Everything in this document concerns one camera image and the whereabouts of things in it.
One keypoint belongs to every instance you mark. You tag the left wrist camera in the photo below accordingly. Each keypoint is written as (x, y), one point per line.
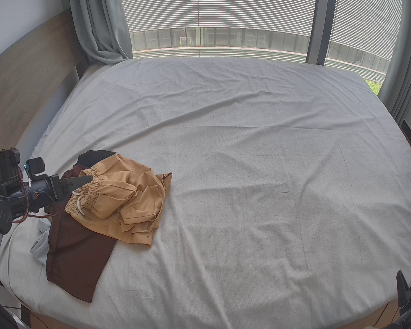
(36, 166)

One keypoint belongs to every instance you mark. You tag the dark brown garment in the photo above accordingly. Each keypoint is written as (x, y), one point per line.
(75, 252)

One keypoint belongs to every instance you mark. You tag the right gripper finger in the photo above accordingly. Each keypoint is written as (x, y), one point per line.
(403, 290)

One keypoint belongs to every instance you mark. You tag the black garment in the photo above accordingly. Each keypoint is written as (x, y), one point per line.
(92, 157)

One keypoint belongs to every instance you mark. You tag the grey-green curtain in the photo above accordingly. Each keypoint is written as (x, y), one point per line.
(96, 19)
(407, 63)

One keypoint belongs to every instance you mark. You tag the window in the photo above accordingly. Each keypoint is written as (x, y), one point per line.
(226, 5)

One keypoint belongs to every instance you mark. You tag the bed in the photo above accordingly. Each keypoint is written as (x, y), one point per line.
(260, 149)

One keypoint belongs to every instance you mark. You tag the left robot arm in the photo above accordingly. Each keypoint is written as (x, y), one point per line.
(0, 211)

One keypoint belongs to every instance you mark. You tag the pale grey garment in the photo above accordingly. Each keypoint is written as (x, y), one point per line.
(39, 248)

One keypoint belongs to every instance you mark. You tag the tan shorts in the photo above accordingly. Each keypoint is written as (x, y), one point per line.
(123, 190)

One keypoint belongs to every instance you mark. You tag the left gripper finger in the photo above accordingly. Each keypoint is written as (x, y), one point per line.
(73, 183)

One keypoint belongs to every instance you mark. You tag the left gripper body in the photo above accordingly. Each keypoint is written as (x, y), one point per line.
(46, 189)

